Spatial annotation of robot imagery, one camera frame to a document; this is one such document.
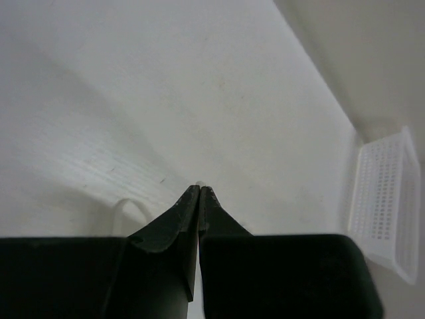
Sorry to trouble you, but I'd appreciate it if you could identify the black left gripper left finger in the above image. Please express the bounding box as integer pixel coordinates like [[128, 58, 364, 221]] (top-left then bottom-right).
[[1, 185, 200, 318]]

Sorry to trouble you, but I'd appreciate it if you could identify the white plastic basket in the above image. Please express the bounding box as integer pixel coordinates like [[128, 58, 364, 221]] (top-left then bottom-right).
[[346, 126, 421, 284]]

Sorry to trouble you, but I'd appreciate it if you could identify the white tank top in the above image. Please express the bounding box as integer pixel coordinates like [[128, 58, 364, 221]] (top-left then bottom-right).
[[1, 61, 191, 237]]

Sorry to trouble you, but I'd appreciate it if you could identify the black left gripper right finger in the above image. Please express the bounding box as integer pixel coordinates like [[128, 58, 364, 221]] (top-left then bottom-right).
[[199, 187, 384, 318]]

